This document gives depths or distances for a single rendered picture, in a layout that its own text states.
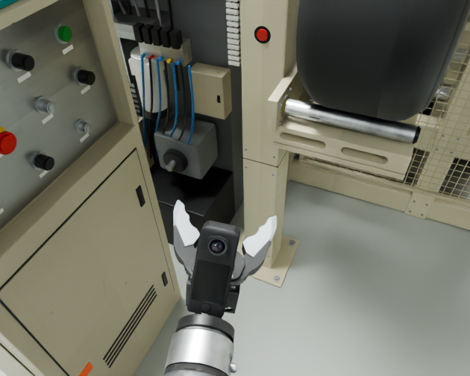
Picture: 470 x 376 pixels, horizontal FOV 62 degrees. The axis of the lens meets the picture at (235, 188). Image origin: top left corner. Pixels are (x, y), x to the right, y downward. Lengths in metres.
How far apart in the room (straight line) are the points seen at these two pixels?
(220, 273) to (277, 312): 1.24
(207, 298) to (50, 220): 0.52
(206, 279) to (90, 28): 0.66
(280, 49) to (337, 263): 1.08
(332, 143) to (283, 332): 0.86
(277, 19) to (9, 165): 0.69
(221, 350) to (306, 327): 1.22
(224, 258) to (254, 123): 0.83
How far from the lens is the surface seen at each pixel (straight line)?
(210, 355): 0.46
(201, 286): 0.48
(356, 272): 1.85
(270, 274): 1.77
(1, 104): 0.84
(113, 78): 1.01
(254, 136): 1.27
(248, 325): 1.67
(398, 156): 1.05
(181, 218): 0.57
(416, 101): 0.89
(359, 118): 1.05
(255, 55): 1.12
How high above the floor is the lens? 1.51
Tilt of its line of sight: 45 degrees down
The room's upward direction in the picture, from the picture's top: 2 degrees counter-clockwise
